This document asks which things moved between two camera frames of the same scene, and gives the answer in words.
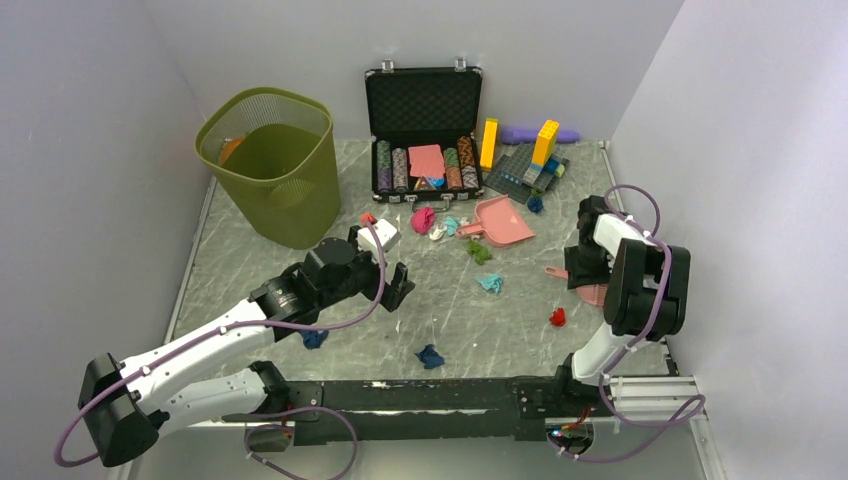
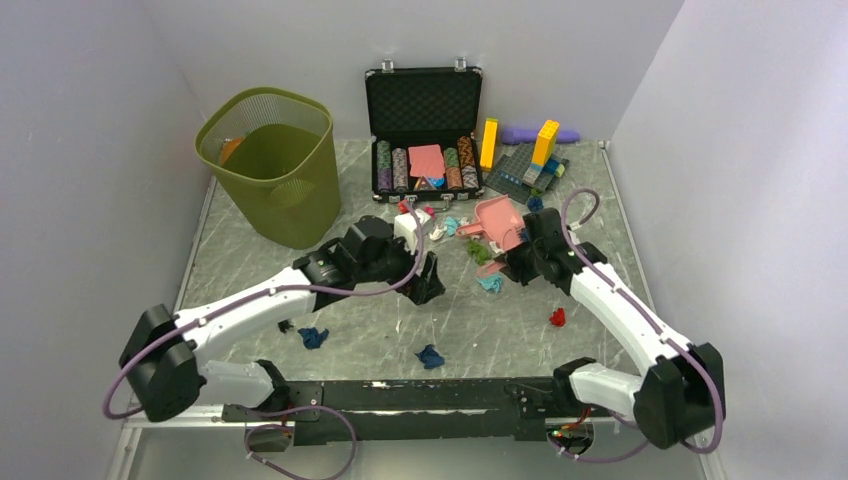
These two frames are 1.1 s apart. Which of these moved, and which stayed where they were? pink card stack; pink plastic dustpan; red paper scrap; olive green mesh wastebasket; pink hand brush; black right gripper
Moved: black right gripper; pink hand brush
Stayed: red paper scrap; olive green mesh wastebasket; pink card stack; pink plastic dustpan
